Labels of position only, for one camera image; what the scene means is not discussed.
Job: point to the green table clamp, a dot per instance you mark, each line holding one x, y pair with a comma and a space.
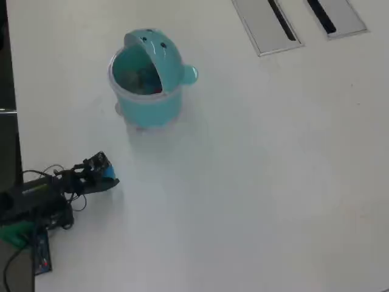
12, 235

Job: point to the dark grey furniture piece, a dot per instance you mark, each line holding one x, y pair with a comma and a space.
10, 152

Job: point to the grey object inside bin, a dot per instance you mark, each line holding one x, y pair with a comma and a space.
129, 79

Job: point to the blue cube block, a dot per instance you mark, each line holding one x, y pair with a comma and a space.
110, 174

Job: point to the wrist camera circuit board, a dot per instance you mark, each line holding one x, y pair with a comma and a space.
97, 162

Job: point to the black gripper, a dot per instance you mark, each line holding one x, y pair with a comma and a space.
76, 181

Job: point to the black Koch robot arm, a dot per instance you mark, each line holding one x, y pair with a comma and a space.
30, 197

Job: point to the blue controller circuit board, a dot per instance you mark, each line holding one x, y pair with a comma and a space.
42, 252

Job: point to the teal whale-shaped bin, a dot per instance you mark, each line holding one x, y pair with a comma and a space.
152, 109

